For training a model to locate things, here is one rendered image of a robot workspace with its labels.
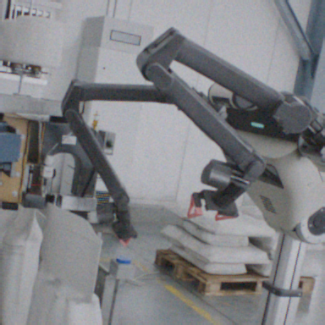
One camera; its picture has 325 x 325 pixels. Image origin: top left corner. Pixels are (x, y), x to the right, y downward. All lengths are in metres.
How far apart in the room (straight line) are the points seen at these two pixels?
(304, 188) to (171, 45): 0.64
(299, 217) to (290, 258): 0.19
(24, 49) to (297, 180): 0.95
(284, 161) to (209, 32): 5.60
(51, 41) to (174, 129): 5.18
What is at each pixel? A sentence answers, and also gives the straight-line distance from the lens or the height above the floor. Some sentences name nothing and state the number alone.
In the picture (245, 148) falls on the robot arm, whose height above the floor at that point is 1.41.
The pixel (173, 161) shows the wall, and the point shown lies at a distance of 7.18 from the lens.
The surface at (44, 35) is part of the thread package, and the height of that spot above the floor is 1.63.
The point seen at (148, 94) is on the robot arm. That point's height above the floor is 1.50.
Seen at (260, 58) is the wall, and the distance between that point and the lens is 7.71.
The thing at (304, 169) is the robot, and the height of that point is 1.36.
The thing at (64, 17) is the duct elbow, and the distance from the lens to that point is 5.46.
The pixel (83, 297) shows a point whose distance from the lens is 1.92.
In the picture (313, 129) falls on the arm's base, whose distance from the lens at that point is 1.60.
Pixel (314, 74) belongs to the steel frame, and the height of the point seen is 2.08.
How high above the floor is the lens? 1.50
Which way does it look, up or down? 11 degrees down
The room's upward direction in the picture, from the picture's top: 10 degrees clockwise
